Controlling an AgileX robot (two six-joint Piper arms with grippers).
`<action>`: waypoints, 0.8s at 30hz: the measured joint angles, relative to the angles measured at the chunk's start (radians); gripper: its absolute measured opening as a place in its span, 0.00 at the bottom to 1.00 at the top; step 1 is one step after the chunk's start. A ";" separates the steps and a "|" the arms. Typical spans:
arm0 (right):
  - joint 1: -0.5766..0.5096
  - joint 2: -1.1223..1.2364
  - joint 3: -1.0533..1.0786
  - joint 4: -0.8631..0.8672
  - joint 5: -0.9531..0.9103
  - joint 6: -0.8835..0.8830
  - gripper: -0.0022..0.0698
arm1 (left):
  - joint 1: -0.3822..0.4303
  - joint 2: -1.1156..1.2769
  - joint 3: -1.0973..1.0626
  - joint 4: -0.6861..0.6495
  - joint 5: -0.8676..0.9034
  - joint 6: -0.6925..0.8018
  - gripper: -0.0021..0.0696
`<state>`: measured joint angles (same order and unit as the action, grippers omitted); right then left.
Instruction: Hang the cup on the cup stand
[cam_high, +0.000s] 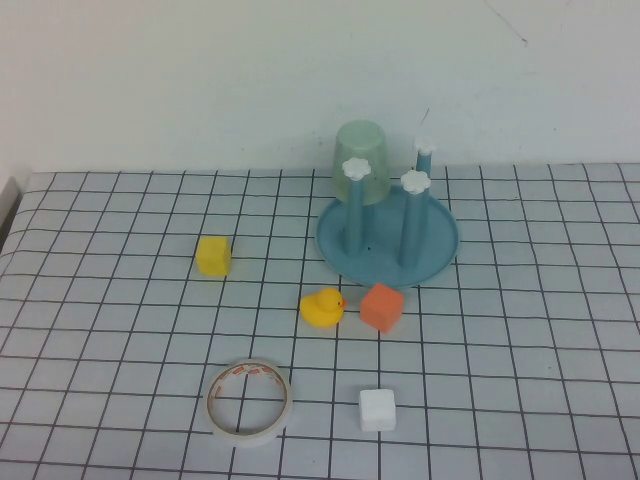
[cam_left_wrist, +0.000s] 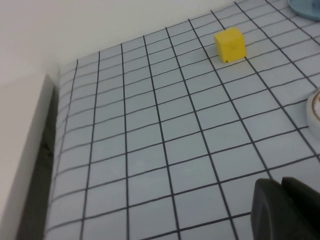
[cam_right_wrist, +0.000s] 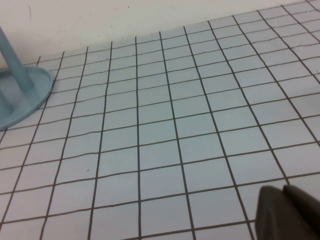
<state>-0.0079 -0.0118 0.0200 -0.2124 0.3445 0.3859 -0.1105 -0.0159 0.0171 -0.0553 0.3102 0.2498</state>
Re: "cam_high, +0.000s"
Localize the pale green plastic cup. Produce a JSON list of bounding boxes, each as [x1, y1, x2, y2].
[[329, 119, 394, 207]]

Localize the blue cup stand white caps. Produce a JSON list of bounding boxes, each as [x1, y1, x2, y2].
[[316, 136, 461, 290]]

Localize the yellow rubber duck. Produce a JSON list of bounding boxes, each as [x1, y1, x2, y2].
[[299, 287, 348, 330]]

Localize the orange foam cube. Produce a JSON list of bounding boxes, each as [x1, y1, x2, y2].
[[359, 282, 405, 334]]

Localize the yellow foam cube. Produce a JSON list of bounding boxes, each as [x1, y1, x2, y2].
[[195, 235, 234, 276]]

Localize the white foam cube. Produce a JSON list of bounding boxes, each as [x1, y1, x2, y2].
[[358, 387, 399, 433]]

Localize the white black-grid tablecloth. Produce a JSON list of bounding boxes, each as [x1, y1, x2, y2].
[[0, 163, 640, 480]]

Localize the white adhesive tape roll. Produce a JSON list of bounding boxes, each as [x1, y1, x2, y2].
[[206, 358, 294, 448]]

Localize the grey metal rail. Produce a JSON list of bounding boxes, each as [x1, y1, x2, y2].
[[0, 177, 22, 247]]

